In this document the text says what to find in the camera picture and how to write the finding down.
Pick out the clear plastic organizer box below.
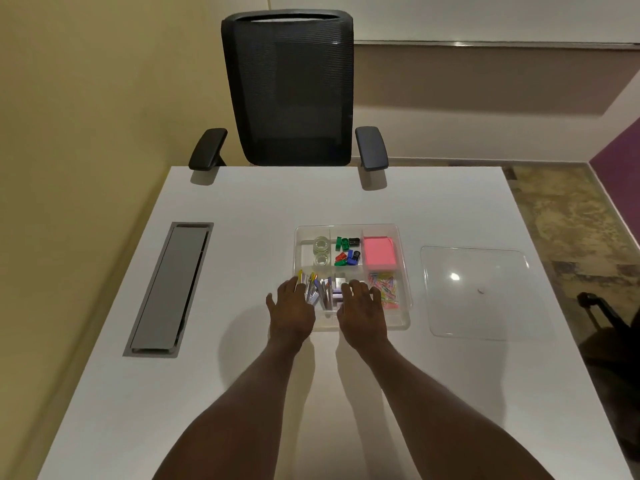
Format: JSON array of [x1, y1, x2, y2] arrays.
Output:
[[292, 223, 412, 331]]

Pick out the person's left hand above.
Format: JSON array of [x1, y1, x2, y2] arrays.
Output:
[[265, 276, 317, 345]]

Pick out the person's right hand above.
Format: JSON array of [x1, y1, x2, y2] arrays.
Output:
[[335, 279, 390, 351]]

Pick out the pile of coloured paper clips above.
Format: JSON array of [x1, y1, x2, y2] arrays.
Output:
[[367, 272, 399, 309]]

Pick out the black mesh office chair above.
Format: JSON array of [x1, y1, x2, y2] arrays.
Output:
[[188, 8, 390, 171]]

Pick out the black swivel chair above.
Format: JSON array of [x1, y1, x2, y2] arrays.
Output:
[[577, 292, 640, 381]]

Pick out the pink sticky note pad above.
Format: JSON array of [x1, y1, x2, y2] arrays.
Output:
[[362, 236, 399, 268]]

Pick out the gray desk cable cover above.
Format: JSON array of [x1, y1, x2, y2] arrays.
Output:
[[123, 222, 215, 358]]

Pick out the person's left forearm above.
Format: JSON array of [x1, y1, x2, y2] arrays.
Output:
[[152, 337, 316, 480]]

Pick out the bundle of silver metal tools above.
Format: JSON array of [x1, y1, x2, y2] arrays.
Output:
[[297, 269, 335, 311]]

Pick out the white wall board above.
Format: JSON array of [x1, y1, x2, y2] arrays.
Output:
[[267, 0, 640, 47]]

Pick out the coloured pencil sharpeners group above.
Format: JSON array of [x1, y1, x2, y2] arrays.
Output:
[[333, 236, 362, 267]]

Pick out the person's right forearm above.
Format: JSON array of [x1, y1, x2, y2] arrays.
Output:
[[349, 337, 556, 480]]

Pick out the clear plastic lid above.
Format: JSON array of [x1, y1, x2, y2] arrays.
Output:
[[419, 245, 546, 341]]

